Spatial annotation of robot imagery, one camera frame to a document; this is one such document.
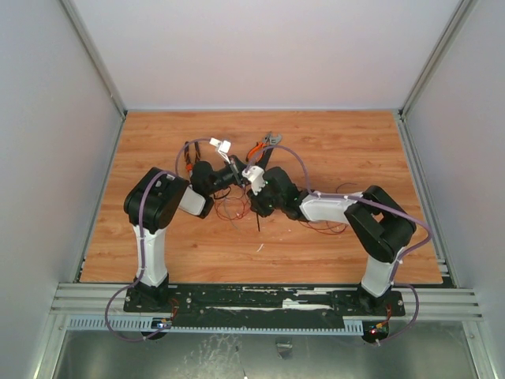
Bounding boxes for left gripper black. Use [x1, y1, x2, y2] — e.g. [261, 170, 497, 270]
[208, 155, 254, 195]

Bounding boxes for purple grey wire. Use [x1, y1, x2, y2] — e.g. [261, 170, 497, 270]
[220, 197, 248, 231]

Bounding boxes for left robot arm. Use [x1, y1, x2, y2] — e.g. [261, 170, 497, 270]
[123, 156, 246, 313]

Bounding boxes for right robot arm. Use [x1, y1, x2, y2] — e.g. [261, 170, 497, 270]
[242, 166, 417, 314]

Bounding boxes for small orange needle-nose pliers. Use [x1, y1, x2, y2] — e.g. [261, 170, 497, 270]
[245, 135, 270, 162]

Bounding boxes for large orange black pliers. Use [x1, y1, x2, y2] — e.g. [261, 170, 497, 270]
[184, 141, 201, 175]

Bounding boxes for black adjustable wrench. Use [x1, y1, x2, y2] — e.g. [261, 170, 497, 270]
[257, 132, 283, 171]

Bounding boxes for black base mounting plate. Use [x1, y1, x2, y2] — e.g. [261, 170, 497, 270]
[140, 284, 406, 328]

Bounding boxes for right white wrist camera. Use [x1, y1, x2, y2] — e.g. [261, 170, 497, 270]
[242, 166, 266, 195]

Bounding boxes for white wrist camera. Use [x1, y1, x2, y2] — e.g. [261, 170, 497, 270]
[209, 137, 231, 163]
[242, 166, 266, 195]

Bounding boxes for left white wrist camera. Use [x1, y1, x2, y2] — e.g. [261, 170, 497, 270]
[209, 137, 231, 163]

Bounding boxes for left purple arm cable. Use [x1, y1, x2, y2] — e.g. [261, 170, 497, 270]
[104, 136, 216, 343]

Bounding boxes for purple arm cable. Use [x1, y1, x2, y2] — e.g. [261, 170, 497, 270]
[244, 144, 433, 348]
[104, 136, 216, 343]

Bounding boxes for grey slotted cable duct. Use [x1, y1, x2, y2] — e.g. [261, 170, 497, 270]
[65, 314, 365, 336]

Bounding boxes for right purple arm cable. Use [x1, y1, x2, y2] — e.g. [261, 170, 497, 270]
[244, 144, 433, 348]

